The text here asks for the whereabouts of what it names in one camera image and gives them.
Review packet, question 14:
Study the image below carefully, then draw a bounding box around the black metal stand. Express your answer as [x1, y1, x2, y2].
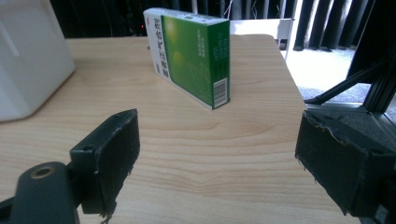
[304, 0, 396, 115]

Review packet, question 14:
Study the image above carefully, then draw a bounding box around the white plastic bin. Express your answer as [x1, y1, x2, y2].
[0, 0, 77, 123]

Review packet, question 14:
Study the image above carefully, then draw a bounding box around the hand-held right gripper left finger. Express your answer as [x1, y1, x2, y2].
[68, 107, 141, 223]

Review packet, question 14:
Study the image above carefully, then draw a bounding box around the black computer case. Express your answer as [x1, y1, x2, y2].
[124, 0, 149, 36]

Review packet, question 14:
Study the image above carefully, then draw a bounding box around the green and white medicine box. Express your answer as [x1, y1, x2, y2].
[143, 7, 232, 111]

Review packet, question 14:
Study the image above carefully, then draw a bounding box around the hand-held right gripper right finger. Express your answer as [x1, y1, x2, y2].
[294, 109, 396, 217]

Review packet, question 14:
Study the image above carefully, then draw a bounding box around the white desk frame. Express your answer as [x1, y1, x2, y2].
[229, 18, 295, 62]

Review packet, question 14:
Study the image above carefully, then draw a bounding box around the dark curtain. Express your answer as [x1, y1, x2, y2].
[293, 0, 376, 52]

